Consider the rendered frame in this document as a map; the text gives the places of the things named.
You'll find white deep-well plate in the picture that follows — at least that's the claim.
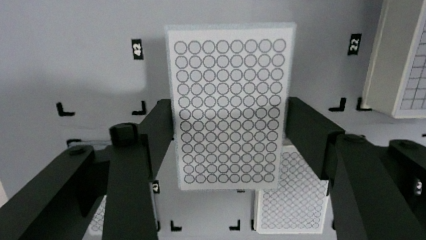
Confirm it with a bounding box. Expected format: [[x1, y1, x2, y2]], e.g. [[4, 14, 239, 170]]
[[361, 0, 426, 118]]

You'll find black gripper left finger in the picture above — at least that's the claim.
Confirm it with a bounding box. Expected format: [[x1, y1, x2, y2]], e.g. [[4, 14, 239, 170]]
[[0, 99, 174, 240]]

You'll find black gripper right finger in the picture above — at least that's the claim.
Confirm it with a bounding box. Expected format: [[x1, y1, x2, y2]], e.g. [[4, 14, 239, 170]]
[[285, 97, 426, 240]]

